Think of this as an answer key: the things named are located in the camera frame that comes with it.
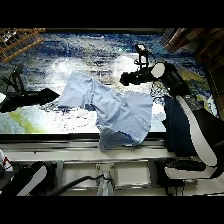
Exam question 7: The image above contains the black cable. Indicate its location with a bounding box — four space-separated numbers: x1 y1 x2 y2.
49 174 115 197

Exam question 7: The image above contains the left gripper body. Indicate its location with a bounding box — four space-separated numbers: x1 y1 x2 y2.
34 87 61 105

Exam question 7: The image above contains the light blue shirt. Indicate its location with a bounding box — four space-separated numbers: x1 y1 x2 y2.
57 70 154 151

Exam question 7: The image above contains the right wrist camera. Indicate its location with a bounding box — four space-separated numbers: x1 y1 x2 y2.
133 43 150 73

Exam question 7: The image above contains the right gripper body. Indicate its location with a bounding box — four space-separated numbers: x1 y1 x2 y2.
119 70 154 87

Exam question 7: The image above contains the navy blue garment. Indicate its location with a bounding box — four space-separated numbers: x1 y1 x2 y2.
162 95 202 158

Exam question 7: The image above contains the wooden rack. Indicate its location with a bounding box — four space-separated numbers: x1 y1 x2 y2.
0 28 46 64

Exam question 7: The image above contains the silver frame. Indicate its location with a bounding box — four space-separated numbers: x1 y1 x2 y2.
0 133 224 197

